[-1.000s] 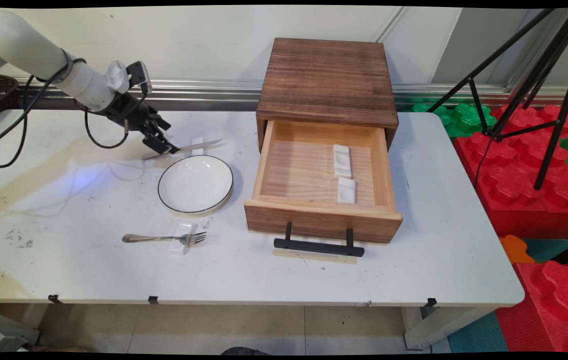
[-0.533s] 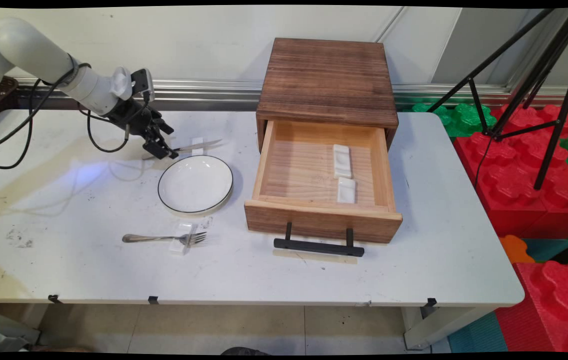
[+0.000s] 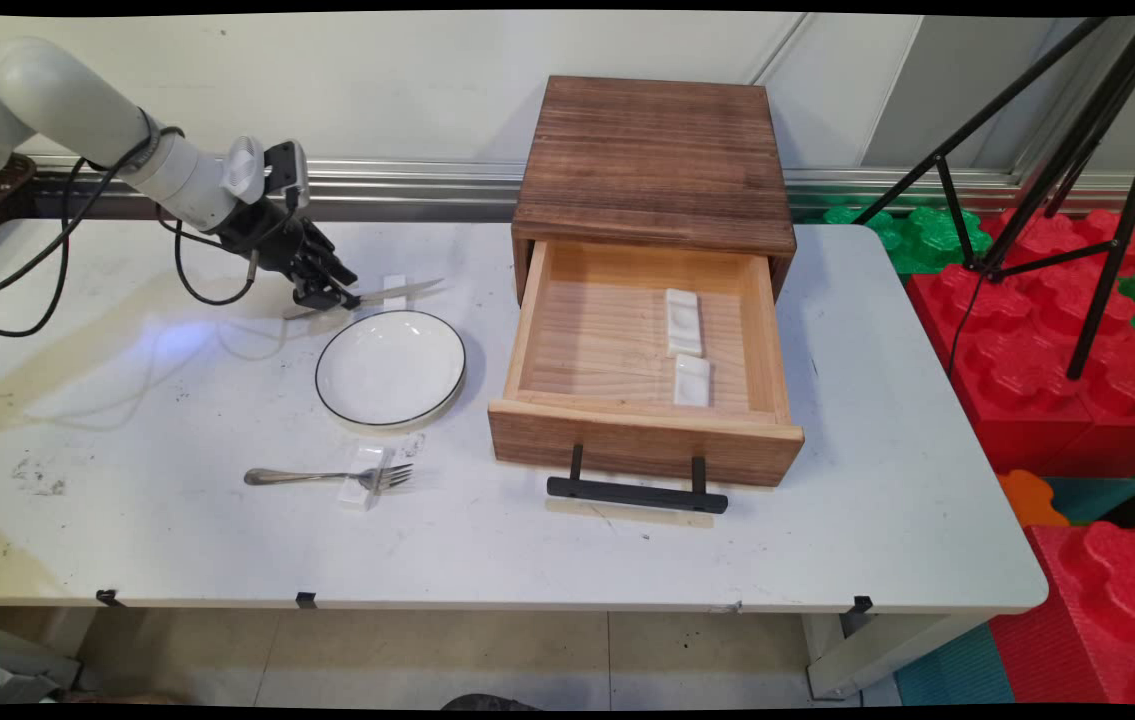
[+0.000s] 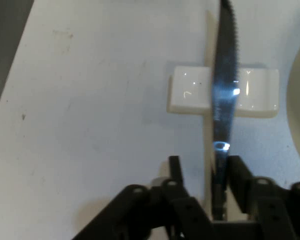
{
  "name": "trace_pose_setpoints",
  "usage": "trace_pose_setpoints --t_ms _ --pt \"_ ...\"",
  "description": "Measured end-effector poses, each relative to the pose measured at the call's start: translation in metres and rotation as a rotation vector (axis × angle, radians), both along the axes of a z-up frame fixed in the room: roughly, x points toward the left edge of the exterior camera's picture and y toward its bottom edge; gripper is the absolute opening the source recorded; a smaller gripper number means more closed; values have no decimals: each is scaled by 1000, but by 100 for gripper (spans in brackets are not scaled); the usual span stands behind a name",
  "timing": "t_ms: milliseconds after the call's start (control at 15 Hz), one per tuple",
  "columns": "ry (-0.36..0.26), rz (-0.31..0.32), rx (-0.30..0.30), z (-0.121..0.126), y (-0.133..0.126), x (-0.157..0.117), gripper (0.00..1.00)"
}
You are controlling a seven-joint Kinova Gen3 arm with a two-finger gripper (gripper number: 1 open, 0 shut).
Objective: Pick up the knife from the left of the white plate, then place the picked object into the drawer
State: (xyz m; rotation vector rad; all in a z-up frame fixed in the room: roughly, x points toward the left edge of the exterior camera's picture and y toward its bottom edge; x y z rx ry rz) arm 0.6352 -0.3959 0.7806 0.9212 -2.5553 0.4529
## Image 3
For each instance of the silver table knife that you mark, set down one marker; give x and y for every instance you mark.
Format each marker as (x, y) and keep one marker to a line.
(407, 290)

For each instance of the white plate black rim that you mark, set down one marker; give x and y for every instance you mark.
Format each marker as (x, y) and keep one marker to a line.
(390, 368)

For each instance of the dark wooden drawer cabinet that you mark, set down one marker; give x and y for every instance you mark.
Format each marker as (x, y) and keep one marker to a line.
(652, 160)

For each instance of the orange foam piece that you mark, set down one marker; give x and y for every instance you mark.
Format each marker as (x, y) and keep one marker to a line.
(1027, 498)

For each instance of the metal wall rail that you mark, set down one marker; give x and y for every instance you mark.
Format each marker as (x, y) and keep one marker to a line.
(427, 185)

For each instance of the black tripod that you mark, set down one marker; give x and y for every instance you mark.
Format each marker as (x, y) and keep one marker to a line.
(1117, 130)

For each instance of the white table leg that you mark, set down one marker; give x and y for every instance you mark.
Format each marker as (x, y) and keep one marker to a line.
(877, 655)

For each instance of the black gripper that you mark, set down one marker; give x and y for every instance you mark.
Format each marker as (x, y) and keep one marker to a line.
(267, 240)

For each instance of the large red foam block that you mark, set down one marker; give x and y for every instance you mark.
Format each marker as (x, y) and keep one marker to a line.
(1027, 380)

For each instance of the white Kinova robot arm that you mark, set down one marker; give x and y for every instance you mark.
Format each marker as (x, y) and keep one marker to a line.
(77, 105)

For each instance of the light wooden drawer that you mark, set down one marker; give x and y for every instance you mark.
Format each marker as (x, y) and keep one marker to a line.
(627, 445)

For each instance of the white ceramic cutlery rest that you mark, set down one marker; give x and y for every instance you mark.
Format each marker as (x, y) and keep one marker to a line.
(692, 382)
(684, 320)
(395, 290)
(365, 462)

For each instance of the silver fork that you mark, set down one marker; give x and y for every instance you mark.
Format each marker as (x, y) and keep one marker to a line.
(307, 476)

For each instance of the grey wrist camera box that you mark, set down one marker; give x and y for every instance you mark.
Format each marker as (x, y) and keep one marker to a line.
(287, 172)

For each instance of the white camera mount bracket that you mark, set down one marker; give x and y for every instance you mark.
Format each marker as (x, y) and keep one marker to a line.
(243, 168)

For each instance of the black table edge clip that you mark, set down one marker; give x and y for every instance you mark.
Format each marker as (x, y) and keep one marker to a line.
(108, 597)
(860, 604)
(306, 600)

